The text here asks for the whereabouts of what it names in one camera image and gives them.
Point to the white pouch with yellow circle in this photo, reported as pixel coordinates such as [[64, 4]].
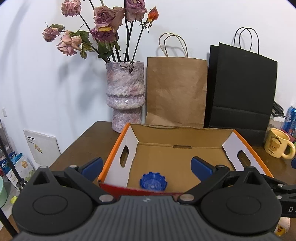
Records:
[[23, 166]]

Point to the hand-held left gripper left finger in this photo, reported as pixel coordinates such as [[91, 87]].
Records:
[[92, 166]]

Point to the pink marbled ceramic vase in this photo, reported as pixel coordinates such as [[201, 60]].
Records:
[[124, 92]]

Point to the yellow bear mug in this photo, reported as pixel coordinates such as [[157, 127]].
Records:
[[276, 143]]

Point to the green bowl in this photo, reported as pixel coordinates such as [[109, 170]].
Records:
[[2, 192]]

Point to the blue drink can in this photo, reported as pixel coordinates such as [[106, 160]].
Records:
[[291, 120]]

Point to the black tripod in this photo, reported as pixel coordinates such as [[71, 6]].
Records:
[[10, 160]]

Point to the blue notched plastic cap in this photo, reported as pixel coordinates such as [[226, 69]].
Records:
[[152, 182]]

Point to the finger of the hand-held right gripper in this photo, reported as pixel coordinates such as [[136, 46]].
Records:
[[277, 182], [294, 163]]

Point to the brown paper bag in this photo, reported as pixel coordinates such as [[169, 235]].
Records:
[[175, 92]]

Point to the white and yellow plush toy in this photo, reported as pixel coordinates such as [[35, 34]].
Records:
[[282, 226]]

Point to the white wall socket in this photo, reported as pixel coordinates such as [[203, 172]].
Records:
[[4, 112]]

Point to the bunch of dried roses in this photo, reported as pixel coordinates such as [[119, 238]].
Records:
[[106, 20]]

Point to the yellow-green small object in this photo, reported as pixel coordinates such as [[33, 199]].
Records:
[[13, 199]]

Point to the black plastic object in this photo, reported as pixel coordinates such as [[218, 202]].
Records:
[[278, 109]]

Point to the orange-edged cardboard box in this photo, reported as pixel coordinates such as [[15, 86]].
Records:
[[175, 160]]

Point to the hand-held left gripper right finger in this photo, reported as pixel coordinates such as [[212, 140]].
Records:
[[201, 168]]

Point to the dark red packet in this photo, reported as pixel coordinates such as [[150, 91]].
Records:
[[292, 137]]

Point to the clear plastic container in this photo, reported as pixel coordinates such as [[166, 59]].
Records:
[[276, 121]]

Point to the blue and white box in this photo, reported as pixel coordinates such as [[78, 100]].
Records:
[[7, 163]]

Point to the black paper bag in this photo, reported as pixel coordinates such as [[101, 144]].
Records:
[[240, 92]]

